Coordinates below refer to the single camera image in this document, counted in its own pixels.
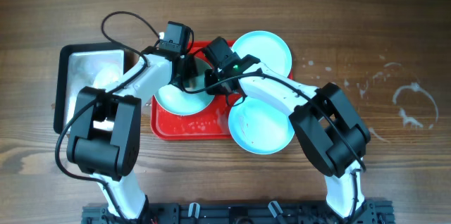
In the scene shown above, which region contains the white plate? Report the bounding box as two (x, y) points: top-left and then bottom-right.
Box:
(228, 97), (295, 155)
(232, 30), (292, 77)
(154, 58), (214, 116)

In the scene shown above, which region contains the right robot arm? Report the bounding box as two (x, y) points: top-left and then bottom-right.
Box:
(205, 63), (371, 221)

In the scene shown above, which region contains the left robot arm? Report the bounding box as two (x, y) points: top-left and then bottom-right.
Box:
(62, 54), (200, 223)

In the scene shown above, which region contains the red plastic tray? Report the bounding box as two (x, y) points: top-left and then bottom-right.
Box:
(150, 39), (294, 141)

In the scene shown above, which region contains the black soapy water tray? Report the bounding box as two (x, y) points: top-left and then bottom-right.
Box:
(54, 43), (127, 133)

